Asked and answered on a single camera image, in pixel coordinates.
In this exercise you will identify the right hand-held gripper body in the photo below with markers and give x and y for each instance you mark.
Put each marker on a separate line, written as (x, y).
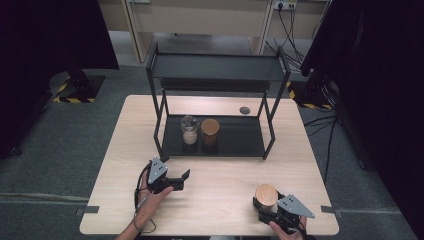
(293, 206)

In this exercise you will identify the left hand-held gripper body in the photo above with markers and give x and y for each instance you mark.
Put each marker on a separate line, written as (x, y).
(157, 173)

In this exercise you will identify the glass jar with wooden lid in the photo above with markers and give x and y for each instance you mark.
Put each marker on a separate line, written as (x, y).
(266, 195)
(210, 128)

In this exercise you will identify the glass jar with silver lid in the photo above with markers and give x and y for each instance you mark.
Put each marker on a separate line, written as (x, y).
(190, 136)

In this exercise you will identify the black metal two-tier shelf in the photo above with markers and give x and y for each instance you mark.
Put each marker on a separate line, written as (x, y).
(240, 136)

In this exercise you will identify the person's right hand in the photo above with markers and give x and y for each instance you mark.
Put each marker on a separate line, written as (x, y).
(290, 236)

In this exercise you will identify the person's left hand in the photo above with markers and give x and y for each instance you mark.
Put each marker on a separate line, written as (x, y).
(149, 205)

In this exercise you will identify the grey floor tape strip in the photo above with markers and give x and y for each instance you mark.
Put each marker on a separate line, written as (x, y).
(88, 209)
(330, 210)

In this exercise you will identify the grey round table grommet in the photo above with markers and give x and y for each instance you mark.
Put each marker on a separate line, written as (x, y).
(244, 110)

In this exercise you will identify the black stand base striped tape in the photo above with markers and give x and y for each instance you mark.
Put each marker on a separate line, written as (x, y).
(313, 95)
(83, 86)

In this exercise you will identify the black curtain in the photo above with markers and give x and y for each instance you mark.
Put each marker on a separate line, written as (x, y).
(383, 100)
(33, 50)

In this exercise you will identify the beige wooden cabinet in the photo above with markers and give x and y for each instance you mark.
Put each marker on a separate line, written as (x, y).
(200, 18)

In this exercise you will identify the white power strip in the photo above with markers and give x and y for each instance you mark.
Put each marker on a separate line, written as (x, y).
(286, 5)

